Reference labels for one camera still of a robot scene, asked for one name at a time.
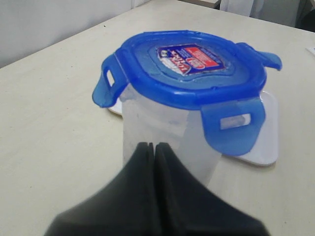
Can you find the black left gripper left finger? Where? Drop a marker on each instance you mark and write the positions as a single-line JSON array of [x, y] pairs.
[[126, 206]]

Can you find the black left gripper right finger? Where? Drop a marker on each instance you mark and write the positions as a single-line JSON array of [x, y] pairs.
[[188, 208]]

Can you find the blue snap-lock container lid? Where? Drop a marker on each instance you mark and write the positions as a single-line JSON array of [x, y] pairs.
[[194, 64]]

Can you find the clear plastic tall container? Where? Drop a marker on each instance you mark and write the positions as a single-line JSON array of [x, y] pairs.
[[147, 121]]

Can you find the white rectangular plastic tray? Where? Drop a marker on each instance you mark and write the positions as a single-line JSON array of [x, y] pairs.
[[244, 128]]

